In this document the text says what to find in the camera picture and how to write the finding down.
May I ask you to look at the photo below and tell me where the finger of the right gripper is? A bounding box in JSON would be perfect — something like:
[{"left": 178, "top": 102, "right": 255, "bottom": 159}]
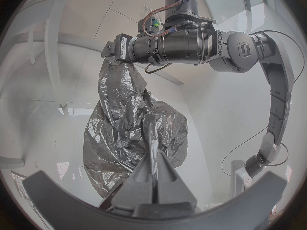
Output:
[{"left": 101, "top": 41, "right": 117, "bottom": 58}]

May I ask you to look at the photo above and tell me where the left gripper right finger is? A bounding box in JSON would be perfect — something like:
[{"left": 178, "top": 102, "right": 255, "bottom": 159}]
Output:
[{"left": 156, "top": 151, "right": 197, "bottom": 215}]

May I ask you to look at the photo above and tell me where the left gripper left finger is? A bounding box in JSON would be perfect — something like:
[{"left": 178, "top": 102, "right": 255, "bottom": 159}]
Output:
[{"left": 111, "top": 152, "right": 154, "bottom": 216}]

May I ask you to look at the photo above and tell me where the black plastic bag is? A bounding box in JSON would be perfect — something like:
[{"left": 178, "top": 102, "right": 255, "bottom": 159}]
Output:
[{"left": 84, "top": 57, "right": 189, "bottom": 201}]

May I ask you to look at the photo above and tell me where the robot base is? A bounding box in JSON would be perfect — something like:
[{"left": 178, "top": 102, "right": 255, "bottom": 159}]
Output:
[{"left": 230, "top": 160, "right": 253, "bottom": 198}]

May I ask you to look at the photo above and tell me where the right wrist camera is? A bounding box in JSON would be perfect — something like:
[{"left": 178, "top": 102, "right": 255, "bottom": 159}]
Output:
[{"left": 138, "top": 18, "right": 161, "bottom": 37}]

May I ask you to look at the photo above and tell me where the grey chair with white frame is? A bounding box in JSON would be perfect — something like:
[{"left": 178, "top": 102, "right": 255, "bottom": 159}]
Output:
[{"left": 28, "top": 0, "right": 71, "bottom": 108}]

